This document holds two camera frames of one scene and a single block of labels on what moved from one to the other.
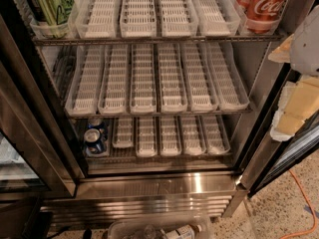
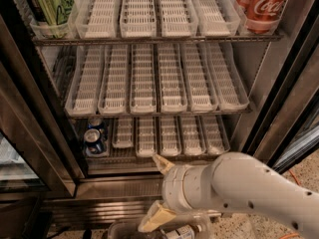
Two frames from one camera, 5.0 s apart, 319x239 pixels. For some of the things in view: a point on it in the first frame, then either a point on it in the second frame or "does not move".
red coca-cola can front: [262, 5] does not move
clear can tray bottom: [147, 136] does not move
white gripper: [306, 45] -> [173, 187]
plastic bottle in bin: [181, 232] does not move
